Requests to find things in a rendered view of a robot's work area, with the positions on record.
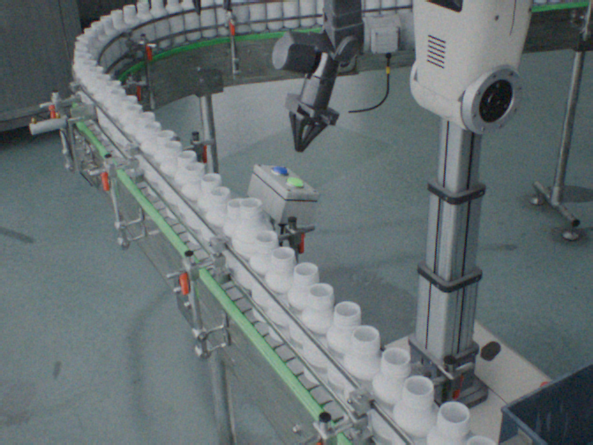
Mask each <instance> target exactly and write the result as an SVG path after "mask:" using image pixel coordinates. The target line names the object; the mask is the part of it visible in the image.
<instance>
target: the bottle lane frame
mask: <svg viewBox="0 0 593 445"><path fill-rule="evenodd" d="M80 128H81V132H82V136H83V137H85V139H86V143H87V144H88V145H89V146H90V148H91V150H92V154H93V159H94V163H95V164H97V165H98V168H95V169H96V170H99V169H103V168H104V165H103V163H104V162H105V158H104V155H105V154H110V153H108V151H107V150H106V149H105V147H104V146H103V145H102V143H101V142H100V141H99V140H98V139H97V137H95V136H94V135H93V133H92V131H90V130H89V129H88V127H86V126H85V125H81V126H80ZM116 171H117V177H116V184H117V190H118V194H119V200H120V205H122V211H123V216H124V220H125V222H126V223H129V222H134V221H137V219H139V213H138V210H139V206H140V207H141V209H142V214H143V219H144V221H140V222H139V223H135V224H132V225H129V226H128V229H127V230H128V231H129V234H130V235H131V237H132V238H136V237H139V236H141V235H142V231H141V228H140V226H141V223H143V224H144V226H145V230H146V237H143V238H141V239H138V240H135V241H136V242H137V244H138V246H139V248H140V249H141V251H142V252H143V253H144V254H145V255H146V256H147V258H148V259H149V260H150V262H151V263H152V264H153V266H154V269H155V270H156V271H157V273H159V274H160V275H161V277H162V278H163V281H164V282H165V283H166V284H167V285H168V287H169V288H171V290H172V291H173V293H174V295H176V294H175V292H174V289H175V284H174V281H175V279H176V280H177V281H178V282H180V279H179V278H178V277H175V278H172V279H169V280H168V279H167V277H166V274H167V273H169V272H173V271H176V270H178V269H181V268H183V260H184V259H185V257H184V252H185V251H187V250H190V249H189V248H188V247H187V245H186V243H188V242H186V243H185V242H184V241H183V240H181V238H180V237H179V235H180V234H179V235H177V234H176V232H175V231H174V230H173V228H172V227H173V226H169V225H168V224H167V222H166V221H165V219H166V218H163V217H162V215H161V214H160V211H156V209H155V207H154V206H153V203H151V202H150V201H149V200H148V199H147V197H145V195H144V194H143V193H142V191H141V189H139V188H138V187H137V186H136V185H135V183H134V182H132V181H131V179H130V178H129V177H128V176H127V174H126V173H125V170H123V169H120V170H116ZM97 178H98V183H99V184H97V183H95V182H94V180H93V179H92V177H91V180H92V183H93V185H94V187H95V188H97V190H98V191H99V192H100V194H101V195H102V197H103V198H104V200H105V201H106V202H107V204H108V205H110V207H111V209H112V210H113V212H114V213H115V209H114V204H113V199H112V193H111V189H110V183H109V178H108V183H109V189H110V190H109V191H105V190H104V185H103V181H102V177H101V175H100V176H97ZM209 271H211V270H206V269H205V268H202V269H200V270H199V275H200V277H199V278H198V279H197V281H198V288H199V302H200V310H201V318H202V324H203V327H204V328H205V329H206V331H208V330H210V329H213V328H214V327H217V326H220V325H221V324H222V318H221V310H223V311H224V312H225V313H226V314H227V322H228V326H227V328H226V326H225V327H224V328H225V329H226V331H227V332H228V333H229V339H230V346H228V345H226V346H224V347H223V348H221V349H219V350H216V353H217V354H219V356H220V357H221V359H222V360H223V361H224V363H225V364H226V366H227V368H228V369H230V371H231V372H232V373H233V374H234V375H235V378H236V379H237V381H238V382H239V383H240V385H241V386H243V387H244V390H245V392H246V393H247V394H248V396H249V397H250V398H251V400H252V401H253V402H254V403H255V404H256V405H257V407H258V408H259V410H260V411H261V414H262V415H263V416H264V418H265V419H267V421H268V422H269V424H270V425H271V427H272V428H273V429H274V431H275V432H276V433H277V434H278V435H279V436H280V437H281V440H282V442H283V443H284V444H285V445H294V444H296V443H298V442H300V441H303V440H306V439H308V437H310V436H312V435H314V432H313V431H312V424H314V422H315V421H317V420H319V414H320V413H321V412H322V411H325V410H324V409H323V407H324V406H325V405H327V404H319V403H318V402H317V400H316V399H315V397H314V396H312V395H311V391H312V390H314V389H315V388H312V389H309V390H308V389H306V387H305V385H304V384H303V383H301V382H300V380H299V379H298V377H299V375H300V374H302V373H300V374H294V373H293V372H292V371H291V370H290V368H288V367H287V362H288V361H290V360H286V361H283V360H282V359H281V357H280V356H279V355H278V354H276V353H275V349H277V348H279V347H275V348H272V347H271V345H270V344H269V343H268V342H267V341H265V336H268V335H269V334H268V335H263V336H262V335H261V334H260V332H259V331H258V330H257V329H256V327H255V324H257V322H256V323H251V322H250V321H249V320H248V319H247V318H246V315H245V313H246V312H248V311H246V312H241V310H240V309H239V308H238V307H237V306H236V301H237V300H232V299H231V298H230V297H229V296H228V295H227V294H226V290H224V289H223V288H222V287H221V286H220V284H218V283H217V282H216V281H215V279H214V278H213V277H212V276H211V274H210V272H209ZM228 290H229V289H228ZM238 300H239V299H238ZM224 328H223V329H222V330H219V331H215V332H213V333H211V334H209V337H208V338H207V339H208V342H210V344H211V345H212V346H213V347H214V346H217V345H220V344H223V343H224V336H223V330H224ZM291 360H292V359H291ZM328 404H329V403H328ZM337 445H354V444H353V443H352V442H351V441H348V439H347V436H346V435H345V434H344V432H342V433H340V434H338V438H337Z"/></svg>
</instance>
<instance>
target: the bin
mask: <svg viewBox="0 0 593 445"><path fill-rule="evenodd" d="M500 411H501V412H502V419H501V425H500V432H499V445H593V360H591V361H590V362H588V363H586V364H584V365H581V366H578V368H576V369H575V370H573V371H572V372H569V373H566V374H564V375H562V376H560V377H559V378H556V379H554V381H551V382H549V383H547V384H544V385H543V386H541V387H539V388H536V389H534V390H531V392H529V393H528V394H526V395H524V396H520V397H518V398H516V399H514V400H513V401H512V402H510V403H507V404H506V405H504V406H502V407H501V408H500Z"/></svg>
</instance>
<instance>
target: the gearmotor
mask: <svg viewBox="0 0 593 445"><path fill-rule="evenodd" d="M363 20H364V45H363V46H361V48H360V49H359V50H358V51H357V53H356V55H355V57H352V59H351V61H350V62H348V63H347V62H343V61H342V64H341V67H340V70H339V73H338V77H346V75H355V74H359V55H360V56H364V55H371V54H374V55H378V54H385V53H387V54H386V55H385V58H387V94H386V96H384V98H383V99H382V102H381V103H379V104H378V105H376V106H374V107H370V108H368V109H357V110H348V113H349V114H350V113H360V111H367V110H370V109H376V108H377V107H378V106H380V105H381V104H382V103H383V102H385V101H386V100H387V97H388V94H389V73H390V58H391V57H392V55H391V53H394V52H399V50H406V49H415V48H416V40H415V23H414V12H404V13H393V15H389V13H387V15H377V16H369V17H364V18H363ZM338 77H336V78H338Z"/></svg>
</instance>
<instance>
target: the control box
mask: <svg viewBox="0 0 593 445"><path fill-rule="evenodd" d="M273 168H274V166H268V165H255V167H253V172H252V175H251V182H250V185H249V189H248V193H247V194H248V195H249V197H250V198H255V199H259V200H261V202H262V206H263V210H264V211H265V212H267V213H268V214H269V215H270V219H269V222H270V223H271V224H272V225H273V226H275V222H277V223H279V224H277V225H279V226H280V227H281V235H283V234H284V226H285V225H287V224H288V217H291V216H295V217H296V224H311V222H312V217H313V216H314V213H315V210H316V206H317V203H318V199H319V192H317V191H316V190H315V189H312V188H311V187H310V186H309V185H308V184H307V183H306V182H305V181H303V179H301V178H300V177H298V176H297V175H296V174H294V173H293V171H292V170H289V169H288V168H287V167H283V168H285V169H287V171H288V173H287V174H281V173H277V171H274V170H273ZM291 177H293V178H297V179H299V180H301V181H303V185H301V186H296V185H293V184H291V183H289V182H288V181H287V180H288V178H291Z"/></svg>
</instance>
